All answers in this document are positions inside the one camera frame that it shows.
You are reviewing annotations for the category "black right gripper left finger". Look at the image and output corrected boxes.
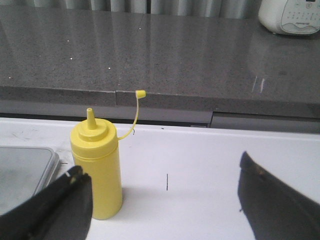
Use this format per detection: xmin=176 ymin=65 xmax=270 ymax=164
xmin=0 ymin=165 xmax=93 ymax=240

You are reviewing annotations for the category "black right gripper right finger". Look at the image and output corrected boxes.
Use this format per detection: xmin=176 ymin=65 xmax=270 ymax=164
xmin=237 ymin=152 xmax=320 ymax=240

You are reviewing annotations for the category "yellow squeeze bottle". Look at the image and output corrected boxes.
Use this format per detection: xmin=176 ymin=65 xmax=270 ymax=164
xmin=69 ymin=90 xmax=147 ymax=221

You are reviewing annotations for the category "silver electronic kitchen scale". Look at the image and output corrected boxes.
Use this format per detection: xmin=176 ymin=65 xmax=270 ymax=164
xmin=0 ymin=146 xmax=60 ymax=198

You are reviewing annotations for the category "grey stone counter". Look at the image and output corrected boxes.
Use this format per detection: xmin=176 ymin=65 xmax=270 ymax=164
xmin=0 ymin=5 xmax=320 ymax=119

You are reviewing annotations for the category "white rice cooker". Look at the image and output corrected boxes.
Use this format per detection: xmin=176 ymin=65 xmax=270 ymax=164
xmin=258 ymin=0 xmax=320 ymax=35

